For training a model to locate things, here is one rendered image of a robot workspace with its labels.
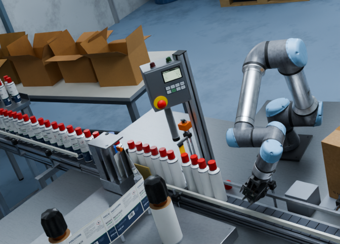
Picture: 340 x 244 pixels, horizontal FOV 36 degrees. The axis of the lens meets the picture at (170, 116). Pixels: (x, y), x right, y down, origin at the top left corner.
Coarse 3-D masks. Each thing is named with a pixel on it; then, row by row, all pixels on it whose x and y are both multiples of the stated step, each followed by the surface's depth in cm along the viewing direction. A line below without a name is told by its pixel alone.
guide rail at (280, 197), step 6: (234, 186) 219; (240, 186) 217; (270, 192) 208; (276, 198) 206; (282, 198) 203; (288, 198) 202; (300, 204) 198; (306, 204) 196; (312, 204) 195; (318, 210) 193; (324, 210) 191; (330, 210) 190
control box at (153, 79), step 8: (168, 56) 223; (144, 64) 222; (160, 64) 217; (168, 64) 216; (176, 64) 216; (144, 72) 215; (152, 72) 215; (160, 72) 215; (144, 80) 220; (152, 80) 216; (160, 80) 217; (176, 80) 218; (152, 88) 217; (160, 88) 218; (152, 96) 219; (160, 96) 220; (168, 96) 220; (176, 96) 221; (184, 96) 222; (152, 104) 221; (168, 104) 222; (176, 104) 223
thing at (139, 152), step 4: (136, 144) 245; (140, 144) 245; (140, 148) 246; (136, 152) 247; (140, 152) 246; (140, 156) 247; (140, 160) 248; (144, 160) 248; (140, 164) 249; (144, 164) 248
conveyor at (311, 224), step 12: (96, 168) 277; (240, 204) 220; (252, 204) 218; (252, 216) 211; (276, 216) 207; (288, 216) 205; (288, 228) 199; (312, 228) 196; (324, 228) 194; (336, 228) 193; (324, 240) 189
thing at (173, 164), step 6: (168, 150) 233; (168, 156) 231; (174, 156) 232; (168, 162) 232; (174, 162) 231; (174, 168) 233; (180, 168) 235; (174, 174) 234; (180, 174) 235; (174, 180) 236; (180, 180) 236; (180, 186) 237
